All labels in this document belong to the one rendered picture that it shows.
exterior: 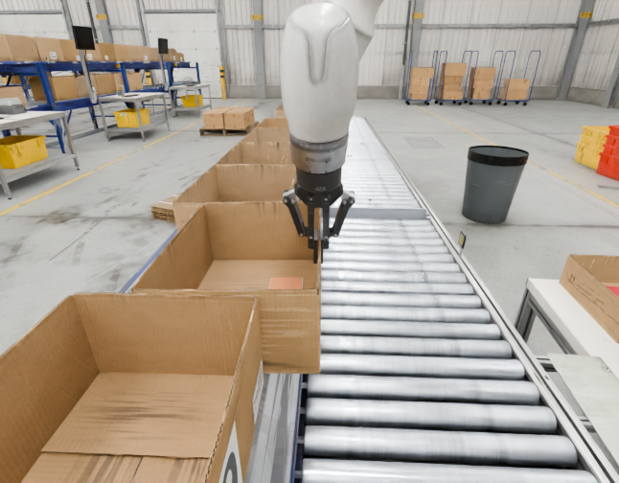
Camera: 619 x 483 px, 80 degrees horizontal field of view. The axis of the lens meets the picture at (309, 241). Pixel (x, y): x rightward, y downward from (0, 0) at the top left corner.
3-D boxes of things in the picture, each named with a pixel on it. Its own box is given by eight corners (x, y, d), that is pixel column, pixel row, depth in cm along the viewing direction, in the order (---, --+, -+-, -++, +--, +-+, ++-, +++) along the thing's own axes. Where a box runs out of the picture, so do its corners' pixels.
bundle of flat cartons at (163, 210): (239, 211, 373) (238, 199, 367) (212, 229, 333) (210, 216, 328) (183, 202, 396) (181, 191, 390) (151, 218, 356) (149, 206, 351)
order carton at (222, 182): (288, 264, 98) (286, 204, 91) (180, 262, 100) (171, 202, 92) (299, 211, 134) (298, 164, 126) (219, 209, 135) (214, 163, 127)
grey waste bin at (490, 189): (485, 229, 333) (501, 159, 305) (445, 211, 374) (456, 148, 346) (523, 220, 352) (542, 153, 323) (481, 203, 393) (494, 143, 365)
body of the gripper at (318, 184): (290, 173, 56) (293, 218, 63) (346, 174, 56) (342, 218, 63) (294, 147, 62) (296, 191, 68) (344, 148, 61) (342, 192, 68)
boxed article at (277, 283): (303, 283, 87) (302, 277, 86) (300, 326, 73) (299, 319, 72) (271, 283, 87) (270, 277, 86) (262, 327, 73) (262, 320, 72)
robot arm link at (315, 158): (350, 145, 51) (348, 179, 56) (348, 113, 58) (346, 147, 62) (286, 144, 52) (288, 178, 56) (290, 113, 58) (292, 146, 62)
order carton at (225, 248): (321, 375, 62) (320, 290, 55) (150, 373, 63) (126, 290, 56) (321, 261, 97) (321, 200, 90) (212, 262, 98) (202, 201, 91)
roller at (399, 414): (561, 440, 72) (569, 423, 70) (297, 429, 74) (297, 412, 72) (547, 418, 76) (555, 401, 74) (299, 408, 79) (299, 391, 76)
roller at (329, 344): (515, 366, 89) (520, 351, 87) (303, 358, 92) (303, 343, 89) (507, 352, 94) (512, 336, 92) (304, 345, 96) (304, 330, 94)
